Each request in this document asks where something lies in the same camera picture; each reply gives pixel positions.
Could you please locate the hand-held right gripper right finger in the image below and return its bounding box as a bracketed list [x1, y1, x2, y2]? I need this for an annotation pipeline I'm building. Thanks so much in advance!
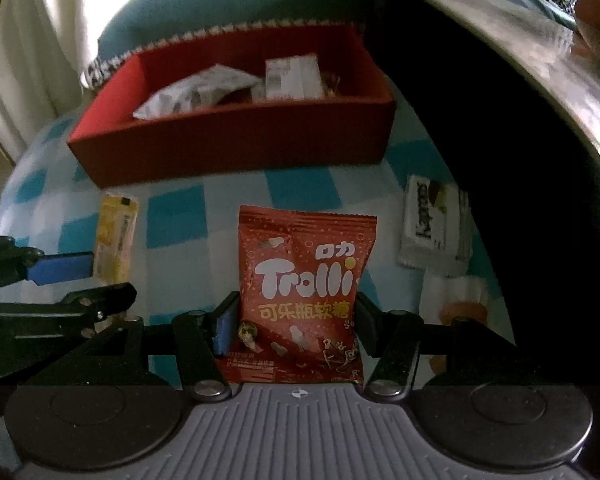
[356, 291, 576, 402]

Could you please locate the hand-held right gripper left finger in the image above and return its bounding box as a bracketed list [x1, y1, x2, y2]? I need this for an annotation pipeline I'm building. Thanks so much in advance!
[22, 292, 240, 401]

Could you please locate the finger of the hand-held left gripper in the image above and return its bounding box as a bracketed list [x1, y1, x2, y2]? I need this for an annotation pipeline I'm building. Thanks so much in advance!
[0, 235, 97, 292]
[0, 282, 137, 387]

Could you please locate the yellow snack packet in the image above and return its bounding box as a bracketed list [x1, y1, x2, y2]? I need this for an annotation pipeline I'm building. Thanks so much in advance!
[94, 194, 139, 282]

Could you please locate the red gummy candy packet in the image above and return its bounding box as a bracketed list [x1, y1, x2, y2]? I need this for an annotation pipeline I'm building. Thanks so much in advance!
[215, 205, 378, 395]

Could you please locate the red cardboard box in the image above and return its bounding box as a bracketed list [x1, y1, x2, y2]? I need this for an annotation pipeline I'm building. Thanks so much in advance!
[67, 25, 398, 191]

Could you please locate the white packet with green label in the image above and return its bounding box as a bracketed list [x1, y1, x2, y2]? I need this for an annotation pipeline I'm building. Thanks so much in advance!
[132, 65, 262, 121]

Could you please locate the grey printed snack packet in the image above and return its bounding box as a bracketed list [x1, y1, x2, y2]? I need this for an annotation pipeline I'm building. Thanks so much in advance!
[264, 56, 326, 102]

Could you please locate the white packet with orange print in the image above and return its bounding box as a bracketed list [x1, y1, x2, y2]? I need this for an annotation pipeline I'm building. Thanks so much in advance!
[420, 269, 492, 328]

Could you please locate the black and white snack packet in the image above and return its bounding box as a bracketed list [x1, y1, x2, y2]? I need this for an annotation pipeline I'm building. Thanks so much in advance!
[398, 175, 472, 267]

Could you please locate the blue checked bed sheet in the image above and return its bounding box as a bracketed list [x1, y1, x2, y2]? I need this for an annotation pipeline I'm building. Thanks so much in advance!
[0, 91, 527, 461]

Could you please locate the white blanket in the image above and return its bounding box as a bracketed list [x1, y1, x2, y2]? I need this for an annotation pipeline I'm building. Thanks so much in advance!
[0, 0, 148, 163]

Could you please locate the round grey table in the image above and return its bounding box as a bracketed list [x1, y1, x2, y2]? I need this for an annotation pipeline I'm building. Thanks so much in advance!
[375, 0, 600, 186]

